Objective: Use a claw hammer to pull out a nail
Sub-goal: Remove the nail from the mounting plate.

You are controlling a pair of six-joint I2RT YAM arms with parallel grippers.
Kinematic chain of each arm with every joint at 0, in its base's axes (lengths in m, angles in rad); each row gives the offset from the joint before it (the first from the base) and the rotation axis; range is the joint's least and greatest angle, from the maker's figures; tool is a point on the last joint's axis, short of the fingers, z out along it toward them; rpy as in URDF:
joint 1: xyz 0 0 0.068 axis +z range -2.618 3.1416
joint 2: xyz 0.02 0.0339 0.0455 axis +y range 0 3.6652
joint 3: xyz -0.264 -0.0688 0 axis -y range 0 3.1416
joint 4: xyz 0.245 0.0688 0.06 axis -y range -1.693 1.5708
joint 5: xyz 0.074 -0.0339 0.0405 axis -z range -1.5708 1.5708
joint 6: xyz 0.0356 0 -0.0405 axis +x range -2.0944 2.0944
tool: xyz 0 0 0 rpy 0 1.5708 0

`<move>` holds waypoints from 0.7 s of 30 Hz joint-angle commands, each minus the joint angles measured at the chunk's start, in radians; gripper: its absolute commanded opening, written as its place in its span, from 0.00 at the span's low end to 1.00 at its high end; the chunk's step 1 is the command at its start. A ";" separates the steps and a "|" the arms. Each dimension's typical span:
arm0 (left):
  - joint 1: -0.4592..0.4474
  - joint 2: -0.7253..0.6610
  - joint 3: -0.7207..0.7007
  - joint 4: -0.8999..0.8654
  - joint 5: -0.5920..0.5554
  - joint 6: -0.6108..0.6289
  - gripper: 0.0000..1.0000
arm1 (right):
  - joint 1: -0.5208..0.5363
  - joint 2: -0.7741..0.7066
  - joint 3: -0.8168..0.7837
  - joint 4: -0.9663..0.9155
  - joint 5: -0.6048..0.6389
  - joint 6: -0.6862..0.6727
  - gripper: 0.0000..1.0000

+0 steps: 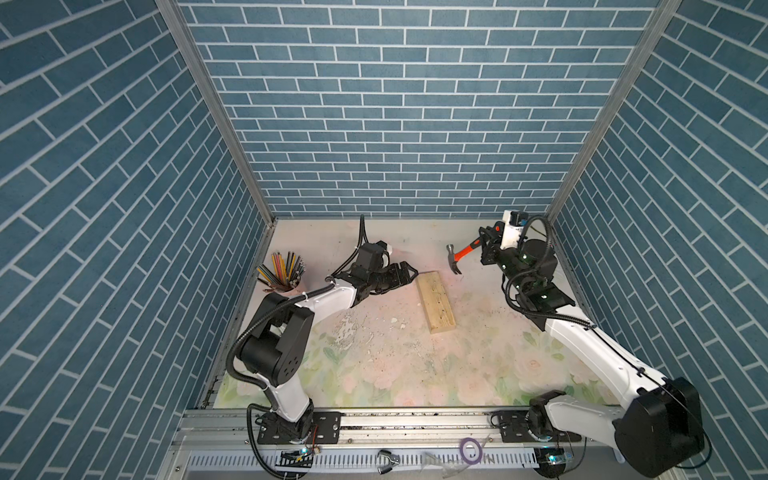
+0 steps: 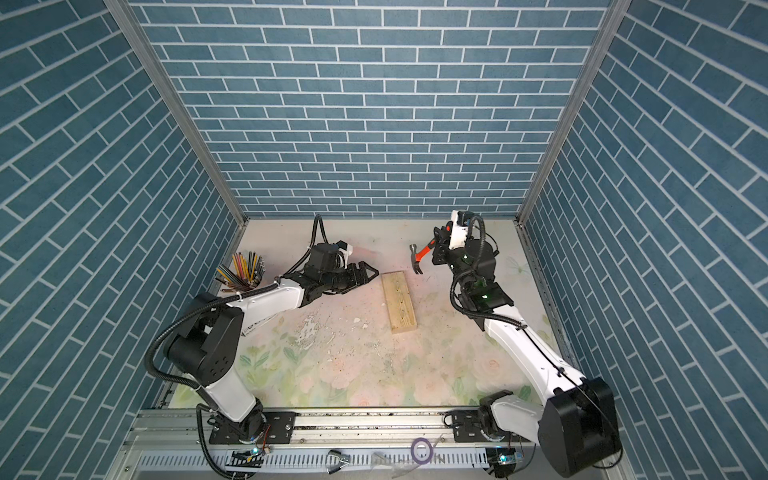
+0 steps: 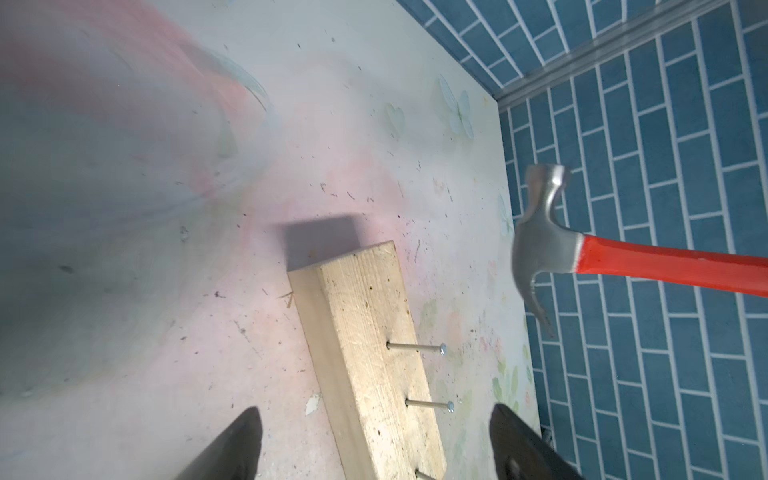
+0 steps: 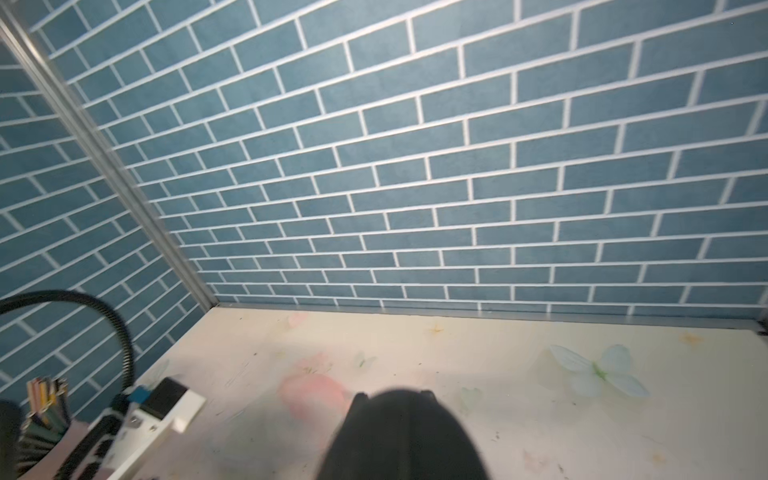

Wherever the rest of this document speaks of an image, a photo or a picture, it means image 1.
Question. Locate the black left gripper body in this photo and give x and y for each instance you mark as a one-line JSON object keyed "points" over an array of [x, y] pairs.
{"points": [[384, 278]]}

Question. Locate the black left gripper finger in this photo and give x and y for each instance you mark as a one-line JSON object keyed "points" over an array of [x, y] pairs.
{"points": [[401, 287], [406, 271]]}

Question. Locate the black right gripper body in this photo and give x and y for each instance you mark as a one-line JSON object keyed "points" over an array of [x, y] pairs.
{"points": [[492, 255]]}

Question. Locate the wooden block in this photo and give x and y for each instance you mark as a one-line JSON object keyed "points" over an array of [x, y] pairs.
{"points": [[434, 299]]}

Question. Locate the red-handled claw hammer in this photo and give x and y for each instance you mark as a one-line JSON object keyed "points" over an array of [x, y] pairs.
{"points": [[455, 256]]}

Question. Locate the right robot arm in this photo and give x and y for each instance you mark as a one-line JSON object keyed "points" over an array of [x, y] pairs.
{"points": [[657, 423]]}

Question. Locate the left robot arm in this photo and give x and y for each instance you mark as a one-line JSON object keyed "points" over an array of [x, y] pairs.
{"points": [[269, 352]]}

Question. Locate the pink pencil cup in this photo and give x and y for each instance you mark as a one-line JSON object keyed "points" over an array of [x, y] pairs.
{"points": [[288, 284]]}

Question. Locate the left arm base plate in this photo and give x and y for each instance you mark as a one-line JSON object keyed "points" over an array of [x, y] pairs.
{"points": [[318, 427]]}

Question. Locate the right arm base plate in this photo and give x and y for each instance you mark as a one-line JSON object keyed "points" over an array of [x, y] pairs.
{"points": [[514, 427]]}

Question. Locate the aluminium mounting rail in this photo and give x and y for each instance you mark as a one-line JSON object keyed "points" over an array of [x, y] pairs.
{"points": [[448, 440]]}

